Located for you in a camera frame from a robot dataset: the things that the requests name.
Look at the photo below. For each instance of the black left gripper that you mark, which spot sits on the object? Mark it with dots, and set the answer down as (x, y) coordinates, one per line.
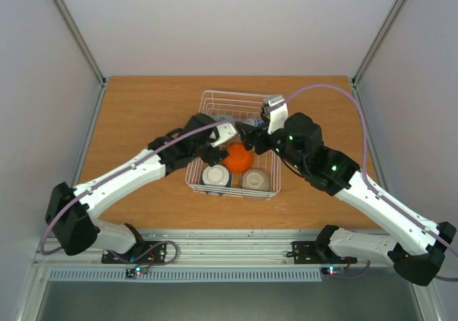
(215, 156)

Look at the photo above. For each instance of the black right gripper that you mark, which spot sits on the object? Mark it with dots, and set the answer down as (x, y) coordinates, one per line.
(257, 139)

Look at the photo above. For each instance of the red patterned bowl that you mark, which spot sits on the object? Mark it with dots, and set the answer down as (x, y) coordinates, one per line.
(254, 122)

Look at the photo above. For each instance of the white bowl black rim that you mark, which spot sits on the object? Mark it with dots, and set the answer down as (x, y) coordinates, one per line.
(216, 176)

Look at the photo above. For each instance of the celadon green ceramic bowl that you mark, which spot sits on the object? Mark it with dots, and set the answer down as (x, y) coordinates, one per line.
(222, 117)

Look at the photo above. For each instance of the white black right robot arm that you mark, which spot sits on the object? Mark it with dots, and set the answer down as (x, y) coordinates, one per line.
(413, 245)

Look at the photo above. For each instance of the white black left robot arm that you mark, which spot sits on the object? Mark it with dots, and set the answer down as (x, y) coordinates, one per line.
(73, 212)

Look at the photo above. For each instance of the left green circuit board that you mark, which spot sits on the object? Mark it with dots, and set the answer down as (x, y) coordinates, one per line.
(136, 272)

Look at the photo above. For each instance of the green circuit board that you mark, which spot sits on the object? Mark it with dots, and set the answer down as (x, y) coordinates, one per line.
(333, 270)
(136, 272)

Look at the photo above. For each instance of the right green circuit board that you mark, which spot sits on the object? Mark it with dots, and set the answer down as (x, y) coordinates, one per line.
(333, 270)

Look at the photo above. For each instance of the white wire dish rack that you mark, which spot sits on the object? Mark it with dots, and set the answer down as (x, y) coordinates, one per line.
(242, 106)

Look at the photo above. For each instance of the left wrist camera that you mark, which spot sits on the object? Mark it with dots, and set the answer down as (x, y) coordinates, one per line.
(222, 133)

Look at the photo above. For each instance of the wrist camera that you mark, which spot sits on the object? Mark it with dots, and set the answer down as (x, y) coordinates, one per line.
(275, 111)
(222, 133)

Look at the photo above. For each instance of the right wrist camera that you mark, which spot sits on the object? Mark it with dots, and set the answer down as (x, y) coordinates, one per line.
(275, 111)

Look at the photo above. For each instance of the aluminium rail base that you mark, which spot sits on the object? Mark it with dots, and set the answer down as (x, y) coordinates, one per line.
(206, 248)

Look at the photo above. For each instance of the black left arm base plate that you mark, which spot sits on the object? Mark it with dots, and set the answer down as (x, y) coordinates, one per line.
(140, 254)

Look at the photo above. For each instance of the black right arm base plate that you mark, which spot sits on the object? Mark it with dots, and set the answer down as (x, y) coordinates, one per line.
(308, 252)

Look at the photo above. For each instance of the aluminium frame post right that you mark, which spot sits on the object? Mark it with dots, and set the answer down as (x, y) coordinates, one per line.
(382, 33)

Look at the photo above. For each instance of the aluminium frame post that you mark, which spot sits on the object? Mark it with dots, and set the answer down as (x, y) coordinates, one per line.
(70, 23)
(382, 33)

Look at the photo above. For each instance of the aluminium frame post left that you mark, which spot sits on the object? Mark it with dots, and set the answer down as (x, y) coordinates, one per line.
(70, 23)

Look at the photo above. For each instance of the grey slotted cable duct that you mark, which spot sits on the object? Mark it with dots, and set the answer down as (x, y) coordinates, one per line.
(186, 275)

